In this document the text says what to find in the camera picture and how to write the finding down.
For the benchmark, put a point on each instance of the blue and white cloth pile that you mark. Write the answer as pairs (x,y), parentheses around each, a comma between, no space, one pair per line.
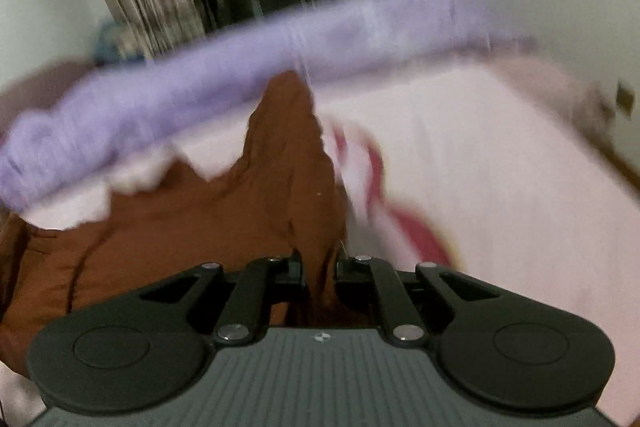
(117,42)

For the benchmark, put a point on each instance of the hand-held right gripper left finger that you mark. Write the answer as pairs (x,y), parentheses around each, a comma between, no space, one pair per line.
(292,271)

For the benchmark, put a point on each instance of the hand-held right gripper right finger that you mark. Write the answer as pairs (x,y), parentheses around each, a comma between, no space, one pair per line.
(344,272)

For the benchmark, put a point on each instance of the pink printed bed sheet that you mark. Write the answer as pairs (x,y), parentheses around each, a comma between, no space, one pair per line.
(500,182)

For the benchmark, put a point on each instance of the purple duvet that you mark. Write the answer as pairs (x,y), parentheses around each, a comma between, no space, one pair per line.
(200,77)

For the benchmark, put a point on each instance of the brass wall socket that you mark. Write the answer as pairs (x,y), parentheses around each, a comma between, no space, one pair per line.
(626,94)

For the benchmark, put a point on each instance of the mauve quilted headboard cover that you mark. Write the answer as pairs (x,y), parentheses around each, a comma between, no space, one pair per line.
(35,84)

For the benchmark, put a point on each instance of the brown jacket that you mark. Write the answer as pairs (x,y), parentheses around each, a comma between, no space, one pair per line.
(200,232)

